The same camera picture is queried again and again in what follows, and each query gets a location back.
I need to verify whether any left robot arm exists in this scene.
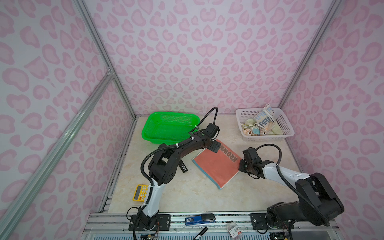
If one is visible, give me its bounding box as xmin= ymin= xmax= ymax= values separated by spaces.
xmin=131 ymin=132 xmax=221 ymax=232

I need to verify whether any yellow calculator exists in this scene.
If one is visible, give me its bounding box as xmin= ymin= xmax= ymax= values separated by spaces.
xmin=133 ymin=184 xmax=150 ymax=202

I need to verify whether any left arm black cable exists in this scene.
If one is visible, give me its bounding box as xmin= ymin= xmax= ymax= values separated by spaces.
xmin=125 ymin=106 xmax=219 ymax=240

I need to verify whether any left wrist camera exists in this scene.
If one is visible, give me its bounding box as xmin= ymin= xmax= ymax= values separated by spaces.
xmin=205 ymin=123 xmax=220 ymax=139

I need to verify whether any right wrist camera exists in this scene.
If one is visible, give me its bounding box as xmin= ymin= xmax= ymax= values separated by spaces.
xmin=243 ymin=147 xmax=262 ymax=165

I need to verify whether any white blue lettered towel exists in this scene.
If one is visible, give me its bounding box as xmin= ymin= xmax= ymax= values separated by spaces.
xmin=254 ymin=104 xmax=276 ymax=135

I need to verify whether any pale green towel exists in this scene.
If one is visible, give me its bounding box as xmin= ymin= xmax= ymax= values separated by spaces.
xmin=268 ymin=123 xmax=284 ymax=135

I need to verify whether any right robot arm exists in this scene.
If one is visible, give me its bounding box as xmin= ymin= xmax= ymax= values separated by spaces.
xmin=239 ymin=160 xmax=345 ymax=227

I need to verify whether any black pen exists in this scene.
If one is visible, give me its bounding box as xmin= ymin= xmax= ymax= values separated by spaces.
xmin=194 ymin=227 xmax=208 ymax=240

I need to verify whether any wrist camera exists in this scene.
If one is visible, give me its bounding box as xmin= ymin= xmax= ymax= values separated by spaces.
xmin=205 ymin=123 xmax=220 ymax=139
xmin=243 ymin=147 xmax=262 ymax=165

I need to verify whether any black marker device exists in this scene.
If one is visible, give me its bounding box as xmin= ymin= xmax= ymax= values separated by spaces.
xmin=178 ymin=160 xmax=188 ymax=173

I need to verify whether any small plastic bag red label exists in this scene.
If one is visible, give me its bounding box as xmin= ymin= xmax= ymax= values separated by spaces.
xmin=226 ymin=222 xmax=243 ymax=240

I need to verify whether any cream orange patterned towel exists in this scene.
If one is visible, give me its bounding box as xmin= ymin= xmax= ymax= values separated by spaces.
xmin=242 ymin=119 xmax=261 ymax=136

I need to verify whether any blue stapler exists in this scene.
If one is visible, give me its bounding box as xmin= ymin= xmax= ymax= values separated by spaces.
xmin=185 ymin=213 xmax=216 ymax=226

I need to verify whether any aluminium frame rail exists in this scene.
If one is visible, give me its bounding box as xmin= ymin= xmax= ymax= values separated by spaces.
xmin=1 ymin=1 xmax=133 ymax=240

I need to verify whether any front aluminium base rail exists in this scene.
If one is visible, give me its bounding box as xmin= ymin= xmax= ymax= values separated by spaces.
xmin=81 ymin=211 xmax=343 ymax=240

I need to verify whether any green plastic basket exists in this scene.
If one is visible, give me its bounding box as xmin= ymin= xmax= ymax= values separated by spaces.
xmin=142 ymin=112 xmax=200 ymax=145

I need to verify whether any white plastic basket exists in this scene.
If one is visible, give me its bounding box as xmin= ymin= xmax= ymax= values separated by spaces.
xmin=236 ymin=105 xmax=295 ymax=142

